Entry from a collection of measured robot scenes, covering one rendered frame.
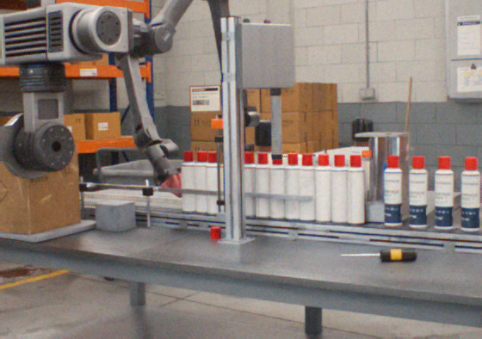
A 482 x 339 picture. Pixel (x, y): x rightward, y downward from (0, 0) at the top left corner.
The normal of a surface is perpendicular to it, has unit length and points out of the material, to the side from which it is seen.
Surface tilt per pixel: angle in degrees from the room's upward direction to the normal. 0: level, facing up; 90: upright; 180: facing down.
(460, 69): 90
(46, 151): 90
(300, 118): 89
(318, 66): 90
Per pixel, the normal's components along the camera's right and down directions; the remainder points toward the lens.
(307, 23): -0.59, 0.07
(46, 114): 0.80, 0.03
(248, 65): 0.42, 0.07
